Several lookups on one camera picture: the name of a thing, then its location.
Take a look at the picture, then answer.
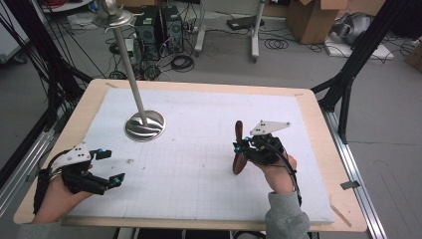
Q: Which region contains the grey rounded device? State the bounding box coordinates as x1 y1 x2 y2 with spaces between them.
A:
331 12 373 45

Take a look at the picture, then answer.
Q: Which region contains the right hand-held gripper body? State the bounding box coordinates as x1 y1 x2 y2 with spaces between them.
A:
243 119 292 166

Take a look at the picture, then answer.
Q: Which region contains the brown wooden rice spoon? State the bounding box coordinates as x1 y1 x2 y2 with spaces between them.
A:
232 119 249 176

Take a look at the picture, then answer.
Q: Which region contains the person's right hand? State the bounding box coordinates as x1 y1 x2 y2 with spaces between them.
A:
257 153 298 194

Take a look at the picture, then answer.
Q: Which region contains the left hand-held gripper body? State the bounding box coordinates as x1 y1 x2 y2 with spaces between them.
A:
49 141 112 196

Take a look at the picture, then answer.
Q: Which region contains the person's left hand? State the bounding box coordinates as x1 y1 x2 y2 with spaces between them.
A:
32 174 96 224

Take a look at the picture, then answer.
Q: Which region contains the black frame post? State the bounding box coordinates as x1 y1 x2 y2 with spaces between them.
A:
311 0 411 144
0 0 95 133

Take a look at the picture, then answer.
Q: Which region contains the large open cardboard box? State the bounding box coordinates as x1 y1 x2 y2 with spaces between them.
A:
286 0 348 45

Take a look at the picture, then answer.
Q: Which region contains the black flat device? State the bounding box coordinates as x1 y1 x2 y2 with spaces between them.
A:
226 14 267 31

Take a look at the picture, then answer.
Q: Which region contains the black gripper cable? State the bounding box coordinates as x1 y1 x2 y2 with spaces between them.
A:
260 137 303 207
33 149 74 215

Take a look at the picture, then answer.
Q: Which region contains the aluminium rail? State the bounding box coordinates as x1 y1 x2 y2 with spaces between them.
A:
0 127 56 217
322 109 388 239

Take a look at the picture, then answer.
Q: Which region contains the silver metal hanging stand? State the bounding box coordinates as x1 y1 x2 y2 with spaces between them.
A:
92 0 167 143

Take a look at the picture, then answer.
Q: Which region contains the black computer tower green label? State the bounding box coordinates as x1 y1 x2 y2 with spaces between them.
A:
133 6 163 62

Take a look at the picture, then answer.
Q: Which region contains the white grid mat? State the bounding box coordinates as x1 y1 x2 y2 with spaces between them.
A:
66 87 336 224

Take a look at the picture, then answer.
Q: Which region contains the grey metal bracket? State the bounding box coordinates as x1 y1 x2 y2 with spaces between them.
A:
339 180 361 191

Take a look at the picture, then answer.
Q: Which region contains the white stand leg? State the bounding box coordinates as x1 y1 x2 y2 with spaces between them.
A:
250 0 267 63
194 0 207 57

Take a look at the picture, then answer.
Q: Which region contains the white foam board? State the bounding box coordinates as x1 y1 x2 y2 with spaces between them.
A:
323 34 396 62

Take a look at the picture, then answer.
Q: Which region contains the light wooden table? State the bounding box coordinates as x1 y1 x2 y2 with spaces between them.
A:
13 78 368 233

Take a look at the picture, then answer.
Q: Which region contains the coiled black cable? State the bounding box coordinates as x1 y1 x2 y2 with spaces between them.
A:
170 54 196 73

